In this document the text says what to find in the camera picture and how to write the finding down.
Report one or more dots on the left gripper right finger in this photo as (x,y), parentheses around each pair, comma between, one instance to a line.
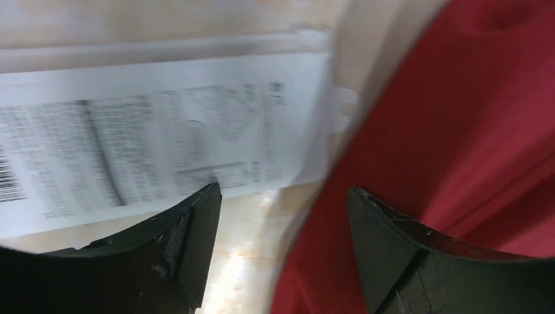
(407,267)

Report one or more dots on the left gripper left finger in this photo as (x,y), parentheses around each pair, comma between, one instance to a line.
(159,265)

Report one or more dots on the red backpack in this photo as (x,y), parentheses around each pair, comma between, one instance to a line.
(461,140)

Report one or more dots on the white packaged card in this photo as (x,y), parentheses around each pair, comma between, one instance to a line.
(97,132)

